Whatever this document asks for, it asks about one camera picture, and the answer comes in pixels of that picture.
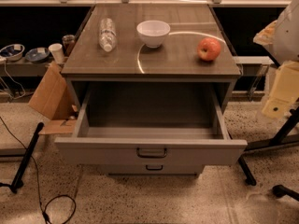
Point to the black stand frame right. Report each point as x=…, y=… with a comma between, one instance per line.
x=281, y=138

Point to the blue bowl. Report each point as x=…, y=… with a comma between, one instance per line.
x=37, y=55
x=12, y=52

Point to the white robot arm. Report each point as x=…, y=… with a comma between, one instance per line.
x=281, y=39

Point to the blue bowl right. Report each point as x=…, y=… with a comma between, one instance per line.
x=37, y=55

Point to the grey drawer cabinet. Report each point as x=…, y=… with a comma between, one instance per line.
x=175, y=61

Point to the black drawer handle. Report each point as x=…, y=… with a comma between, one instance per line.
x=151, y=153
x=154, y=167

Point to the black stand leg left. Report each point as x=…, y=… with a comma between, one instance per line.
x=17, y=181

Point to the blue bowl left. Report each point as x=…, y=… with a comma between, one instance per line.
x=12, y=52

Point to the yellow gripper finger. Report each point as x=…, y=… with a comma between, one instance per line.
x=284, y=92
x=266, y=35

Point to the black caster foot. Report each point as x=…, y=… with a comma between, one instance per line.
x=279, y=191

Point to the open grey top drawer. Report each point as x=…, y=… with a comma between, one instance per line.
x=117, y=118

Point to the white paper cup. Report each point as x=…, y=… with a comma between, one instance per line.
x=57, y=53

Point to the white bowl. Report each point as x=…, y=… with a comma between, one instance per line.
x=153, y=33

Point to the brown cardboard box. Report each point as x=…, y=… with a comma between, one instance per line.
x=53, y=100

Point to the black top drawer handle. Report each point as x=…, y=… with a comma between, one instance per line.
x=151, y=153

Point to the glass jar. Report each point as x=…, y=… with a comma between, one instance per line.
x=68, y=42

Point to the red apple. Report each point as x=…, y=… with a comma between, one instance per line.
x=208, y=49

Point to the black lower drawer handle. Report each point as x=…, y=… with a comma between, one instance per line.
x=154, y=167

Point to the grey side shelf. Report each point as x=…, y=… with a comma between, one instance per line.
x=23, y=68

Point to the clear plastic water bottle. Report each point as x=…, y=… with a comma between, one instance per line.
x=107, y=34

